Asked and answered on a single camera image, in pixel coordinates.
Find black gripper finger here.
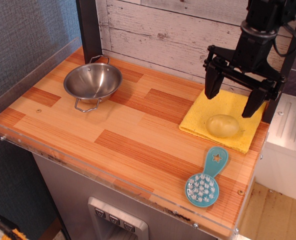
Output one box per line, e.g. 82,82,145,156
205,59,224,99
242,88,268,118

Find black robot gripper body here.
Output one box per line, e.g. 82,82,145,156
203,33,286,100

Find yellow toy potato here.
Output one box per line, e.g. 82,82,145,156
205,114,240,138

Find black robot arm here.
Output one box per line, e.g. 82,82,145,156
203,0,296,118

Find small steel pot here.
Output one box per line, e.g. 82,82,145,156
63,55,123,113

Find yellow folded cloth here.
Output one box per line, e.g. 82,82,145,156
179,90,266,154

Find white cabinet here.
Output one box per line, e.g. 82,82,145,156
255,94,296,199

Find teal scrub brush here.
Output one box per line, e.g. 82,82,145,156
185,146,229,208

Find silver dispenser button panel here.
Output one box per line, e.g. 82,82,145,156
87,197,149,240

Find grey toy fridge cabinet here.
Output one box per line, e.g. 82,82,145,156
33,154,214,240

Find clear acrylic table guard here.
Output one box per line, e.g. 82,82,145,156
0,48,269,240

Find yellow black object corner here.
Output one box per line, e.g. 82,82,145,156
0,215,27,240

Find right dark frame post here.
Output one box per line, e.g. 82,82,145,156
262,0,296,124

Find dark frame post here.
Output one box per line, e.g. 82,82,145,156
262,0,296,124
76,0,102,63

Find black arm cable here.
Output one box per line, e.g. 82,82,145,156
272,21,296,58

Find left dark frame post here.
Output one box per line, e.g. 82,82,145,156
76,0,102,63

